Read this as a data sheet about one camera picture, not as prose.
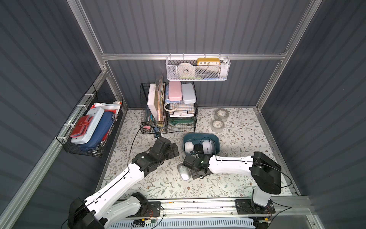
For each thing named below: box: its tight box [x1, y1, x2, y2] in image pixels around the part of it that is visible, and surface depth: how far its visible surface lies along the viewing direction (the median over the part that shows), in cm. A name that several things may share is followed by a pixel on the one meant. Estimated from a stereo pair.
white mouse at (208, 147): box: [202, 139, 216, 155], surface depth 96 cm
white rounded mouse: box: [184, 141, 195, 153], surface depth 96 cm
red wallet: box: [70, 114, 94, 138], surface depth 64 cm
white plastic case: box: [71, 107, 105, 145], surface depth 67 cm
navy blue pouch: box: [77, 111, 115, 149], surface depth 68 cm
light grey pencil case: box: [181, 83, 197, 105], surface depth 100 cm
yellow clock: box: [196, 57, 221, 66], surface depth 90 cm
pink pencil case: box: [168, 81, 183, 102], surface depth 98 cm
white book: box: [147, 83, 158, 122], surface depth 93 cm
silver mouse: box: [177, 163, 192, 181], surface depth 87 cm
